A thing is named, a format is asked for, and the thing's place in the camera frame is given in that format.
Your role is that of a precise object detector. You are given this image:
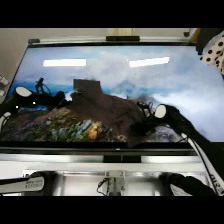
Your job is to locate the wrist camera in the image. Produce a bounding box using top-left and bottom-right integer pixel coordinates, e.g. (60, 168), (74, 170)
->
(34, 77), (52, 96)
(136, 100), (155, 118)

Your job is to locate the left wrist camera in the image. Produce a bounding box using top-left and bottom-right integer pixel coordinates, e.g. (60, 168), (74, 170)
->
(34, 77), (52, 96)

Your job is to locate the brown T-shirt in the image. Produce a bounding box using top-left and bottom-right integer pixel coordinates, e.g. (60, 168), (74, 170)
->
(67, 78), (160, 149)

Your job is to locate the silver frame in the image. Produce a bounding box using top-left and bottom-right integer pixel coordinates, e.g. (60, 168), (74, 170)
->
(0, 151), (224, 197)

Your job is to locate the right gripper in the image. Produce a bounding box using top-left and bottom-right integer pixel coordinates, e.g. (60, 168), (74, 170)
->
(128, 114), (157, 138)

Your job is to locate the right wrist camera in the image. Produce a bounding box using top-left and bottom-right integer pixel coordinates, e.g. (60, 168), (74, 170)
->
(136, 100), (155, 118)

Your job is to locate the black cable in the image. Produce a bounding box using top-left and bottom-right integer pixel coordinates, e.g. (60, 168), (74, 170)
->
(96, 177), (111, 197)

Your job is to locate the cream black-dotted garment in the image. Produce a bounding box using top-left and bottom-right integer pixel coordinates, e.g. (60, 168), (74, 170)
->
(199, 31), (224, 77)

